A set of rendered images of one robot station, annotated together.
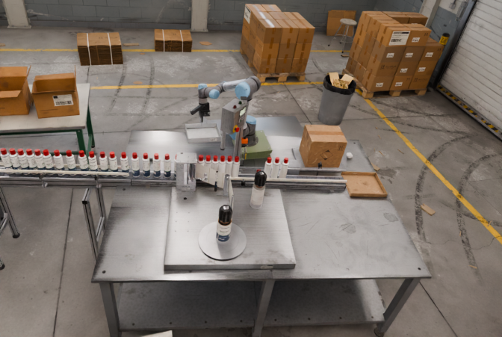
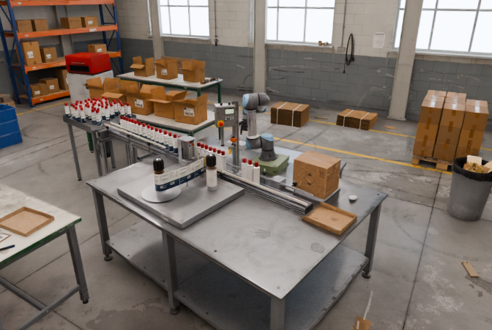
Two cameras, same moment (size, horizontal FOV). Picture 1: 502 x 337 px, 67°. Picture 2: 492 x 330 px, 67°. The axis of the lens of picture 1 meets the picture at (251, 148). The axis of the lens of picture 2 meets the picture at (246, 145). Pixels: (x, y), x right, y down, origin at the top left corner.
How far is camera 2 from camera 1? 2.46 m
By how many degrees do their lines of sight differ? 46
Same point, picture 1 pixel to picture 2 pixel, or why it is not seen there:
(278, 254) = (179, 214)
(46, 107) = (180, 115)
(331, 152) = (312, 176)
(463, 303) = not seen: outside the picture
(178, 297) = (149, 246)
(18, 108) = (169, 113)
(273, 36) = (430, 116)
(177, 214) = not seen: hidden behind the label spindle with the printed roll
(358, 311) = not seen: outside the picture
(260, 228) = (192, 198)
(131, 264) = (109, 184)
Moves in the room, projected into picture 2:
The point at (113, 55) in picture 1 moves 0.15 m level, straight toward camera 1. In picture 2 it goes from (294, 119) to (291, 121)
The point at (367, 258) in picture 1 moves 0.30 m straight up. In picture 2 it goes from (242, 255) to (242, 214)
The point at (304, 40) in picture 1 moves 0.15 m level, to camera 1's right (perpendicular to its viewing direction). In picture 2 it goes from (473, 126) to (485, 129)
